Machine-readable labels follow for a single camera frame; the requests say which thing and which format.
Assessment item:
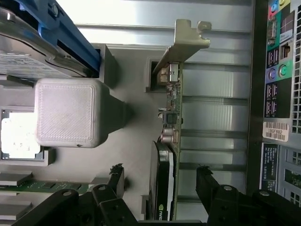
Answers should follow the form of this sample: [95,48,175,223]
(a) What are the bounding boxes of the green RAM stick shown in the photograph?
[0,180,91,195]

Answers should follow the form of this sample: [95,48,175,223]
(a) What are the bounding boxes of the grey parts rack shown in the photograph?
[0,43,184,226]

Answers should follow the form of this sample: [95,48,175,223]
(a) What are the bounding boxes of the silver CPU chip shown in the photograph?
[0,113,43,160]

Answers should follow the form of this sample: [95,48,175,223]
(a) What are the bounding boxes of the open grey PC case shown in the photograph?
[244,0,301,226]

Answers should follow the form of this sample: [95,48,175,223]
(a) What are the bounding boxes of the blue disk caddy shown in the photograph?
[30,0,102,79]

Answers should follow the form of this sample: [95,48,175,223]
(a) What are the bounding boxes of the silver hard disk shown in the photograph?
[0,6,88,79]

